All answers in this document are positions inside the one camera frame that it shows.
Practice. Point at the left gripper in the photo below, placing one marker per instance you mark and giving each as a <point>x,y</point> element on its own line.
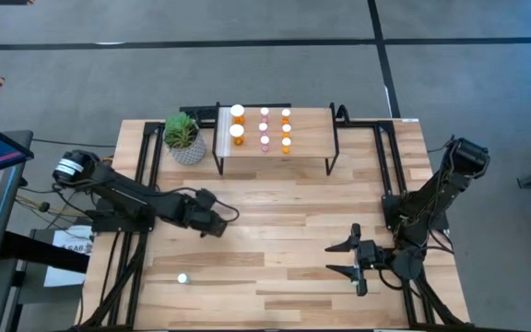
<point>205,216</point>

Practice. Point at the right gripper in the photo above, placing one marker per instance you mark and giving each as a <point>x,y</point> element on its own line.
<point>369,256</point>

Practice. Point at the green pill bottle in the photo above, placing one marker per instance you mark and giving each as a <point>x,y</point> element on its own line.
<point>354,283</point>
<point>182,278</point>

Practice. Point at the large orange pill bottle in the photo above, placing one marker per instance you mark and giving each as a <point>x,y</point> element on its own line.
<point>237,110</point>
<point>236,130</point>

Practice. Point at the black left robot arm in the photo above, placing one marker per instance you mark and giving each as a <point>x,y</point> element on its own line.
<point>127,196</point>

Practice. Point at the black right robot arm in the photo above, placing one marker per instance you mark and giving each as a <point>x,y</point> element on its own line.
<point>436,189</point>

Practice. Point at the wooden shelf black metal legs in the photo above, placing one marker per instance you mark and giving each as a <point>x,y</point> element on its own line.
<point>307,147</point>

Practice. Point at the green plant in patterned pot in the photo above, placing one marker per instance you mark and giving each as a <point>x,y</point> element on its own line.
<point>187,152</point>

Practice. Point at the white paper sheet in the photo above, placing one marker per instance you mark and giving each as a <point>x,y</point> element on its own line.
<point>69,240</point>

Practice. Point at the black stand beam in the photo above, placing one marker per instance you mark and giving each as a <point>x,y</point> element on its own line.
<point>44,251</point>

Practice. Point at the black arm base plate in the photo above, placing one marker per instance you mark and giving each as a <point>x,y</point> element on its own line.
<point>109,224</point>
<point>438,223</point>

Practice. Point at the black aluminium rig frame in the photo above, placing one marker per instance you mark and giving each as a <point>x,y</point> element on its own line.
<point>151,125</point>

